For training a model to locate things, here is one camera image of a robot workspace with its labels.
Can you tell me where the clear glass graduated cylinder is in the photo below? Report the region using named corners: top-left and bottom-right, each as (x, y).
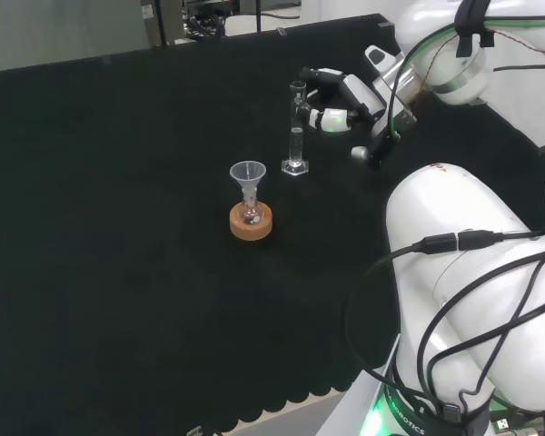
top-left (281, 80), bottom-right (310, 177)

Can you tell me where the black cable bundle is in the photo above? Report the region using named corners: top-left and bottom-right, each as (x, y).
top-left (184, 12), bottom-right (228, 43)

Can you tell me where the black bench cloth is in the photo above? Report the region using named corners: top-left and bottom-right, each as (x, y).
top-left (0, 13), bottom-right (545, 432)

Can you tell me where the small round-bottom glass flask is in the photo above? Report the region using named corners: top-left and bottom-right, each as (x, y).
top-left (236, 183), bottom-right (263, 227)

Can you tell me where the cork ring stand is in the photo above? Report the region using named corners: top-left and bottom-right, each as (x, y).
top-left (229, 202), bottom-right (273, 243)

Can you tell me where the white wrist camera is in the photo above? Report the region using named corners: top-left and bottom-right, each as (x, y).
top-left (364, 45), bottom-right (403, 76)

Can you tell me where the clear plastic funnel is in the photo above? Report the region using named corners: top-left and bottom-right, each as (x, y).
top-left (229, 160), bottom-right (268, 192)

